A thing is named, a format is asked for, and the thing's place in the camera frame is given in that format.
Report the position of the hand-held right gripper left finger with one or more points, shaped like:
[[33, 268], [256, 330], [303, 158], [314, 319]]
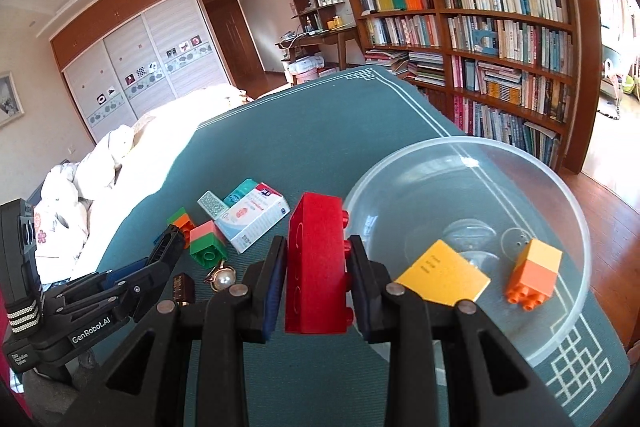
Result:
[[272, 294]]

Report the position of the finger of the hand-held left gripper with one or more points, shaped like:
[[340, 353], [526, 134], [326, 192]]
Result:
[[117, 274], [167, 252]]

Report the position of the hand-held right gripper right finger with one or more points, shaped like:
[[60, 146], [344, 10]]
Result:
[[362, 294]]

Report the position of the green and orange toy block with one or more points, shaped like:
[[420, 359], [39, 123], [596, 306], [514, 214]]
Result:
[[181, 219]]

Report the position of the large red toy brick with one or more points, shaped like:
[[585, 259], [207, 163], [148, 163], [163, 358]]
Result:
[[315, 257]]

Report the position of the white baby wash box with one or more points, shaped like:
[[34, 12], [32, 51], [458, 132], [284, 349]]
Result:
[[255, 219]]

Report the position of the clear plastic bowl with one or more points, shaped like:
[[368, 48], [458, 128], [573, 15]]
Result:
[[450, 187]]

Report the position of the teal cloth desktop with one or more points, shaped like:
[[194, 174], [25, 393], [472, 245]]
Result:
[[310, 142]]

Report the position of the small brown block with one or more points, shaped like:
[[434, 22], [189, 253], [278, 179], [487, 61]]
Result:
[[184, 288]]

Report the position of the pink and green toy block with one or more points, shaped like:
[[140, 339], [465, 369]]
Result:
[[207, 244]]

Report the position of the small patterned mint box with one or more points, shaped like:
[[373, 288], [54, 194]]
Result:
[[212, 206]]

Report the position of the yellow card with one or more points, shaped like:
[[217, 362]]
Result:
[[442, 274]]

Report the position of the teal dental floss case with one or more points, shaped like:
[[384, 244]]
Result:
[[239, 192]]

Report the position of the white duvet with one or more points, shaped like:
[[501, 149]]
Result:
[[150, 147]]

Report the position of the wooden sliding door wardrobe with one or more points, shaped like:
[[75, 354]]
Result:
[[145, 52]]

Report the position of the brown wooden door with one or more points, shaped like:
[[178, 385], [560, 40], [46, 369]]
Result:
[[235, 37]]

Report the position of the wooden desk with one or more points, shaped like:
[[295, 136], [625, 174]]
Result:
[[330, 36]]

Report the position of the yellow desk item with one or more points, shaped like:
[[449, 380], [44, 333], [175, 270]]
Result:
[[334, 23]]

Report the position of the rows of shelved books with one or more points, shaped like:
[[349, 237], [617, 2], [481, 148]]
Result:
[[505, 37]]

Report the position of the wooden bookshelf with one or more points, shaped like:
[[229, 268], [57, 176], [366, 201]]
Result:
[[442, 7]]

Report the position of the wall picture frame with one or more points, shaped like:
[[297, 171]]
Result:
[[9, 99]]

